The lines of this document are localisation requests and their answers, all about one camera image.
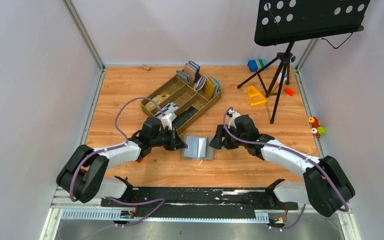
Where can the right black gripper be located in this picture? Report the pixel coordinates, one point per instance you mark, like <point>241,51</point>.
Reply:
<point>224,138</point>

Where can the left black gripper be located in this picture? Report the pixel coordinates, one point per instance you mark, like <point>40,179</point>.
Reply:
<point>173,139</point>

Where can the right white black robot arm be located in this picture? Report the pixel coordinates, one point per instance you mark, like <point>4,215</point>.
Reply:
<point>324,185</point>

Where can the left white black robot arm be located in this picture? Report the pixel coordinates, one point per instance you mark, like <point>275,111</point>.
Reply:
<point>83,176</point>

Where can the black white cards stack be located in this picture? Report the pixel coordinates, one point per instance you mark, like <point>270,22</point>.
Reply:
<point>171,107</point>

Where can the tan card in basket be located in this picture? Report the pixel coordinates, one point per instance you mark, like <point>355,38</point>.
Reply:
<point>158,100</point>

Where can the yellow card holder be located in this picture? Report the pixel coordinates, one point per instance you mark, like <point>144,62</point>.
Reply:
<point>209,87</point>

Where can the blue tan card holder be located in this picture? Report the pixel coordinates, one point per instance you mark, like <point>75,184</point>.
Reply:
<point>191,69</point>

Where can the yellow triangular toy block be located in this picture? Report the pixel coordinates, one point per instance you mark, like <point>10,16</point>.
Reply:
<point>255,97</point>

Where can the small cardboard scrap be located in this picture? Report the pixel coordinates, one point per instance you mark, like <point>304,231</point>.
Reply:
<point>146,67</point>

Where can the blue green toy block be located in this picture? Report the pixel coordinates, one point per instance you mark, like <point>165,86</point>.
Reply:
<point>256,64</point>

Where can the small red toy brick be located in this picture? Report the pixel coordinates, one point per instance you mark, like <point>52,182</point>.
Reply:
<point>289,91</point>

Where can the red green toy figure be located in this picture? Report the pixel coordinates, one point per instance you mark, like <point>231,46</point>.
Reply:
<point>316,128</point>

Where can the black music stand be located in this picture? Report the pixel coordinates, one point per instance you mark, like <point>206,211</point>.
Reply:
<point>289,21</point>

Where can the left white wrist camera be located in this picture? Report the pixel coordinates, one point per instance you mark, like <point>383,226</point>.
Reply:
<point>167,121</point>

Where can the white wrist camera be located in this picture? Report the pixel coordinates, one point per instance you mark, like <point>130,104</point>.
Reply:
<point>167,121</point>
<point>233,115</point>

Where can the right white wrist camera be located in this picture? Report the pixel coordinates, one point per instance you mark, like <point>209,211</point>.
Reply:
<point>233,115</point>

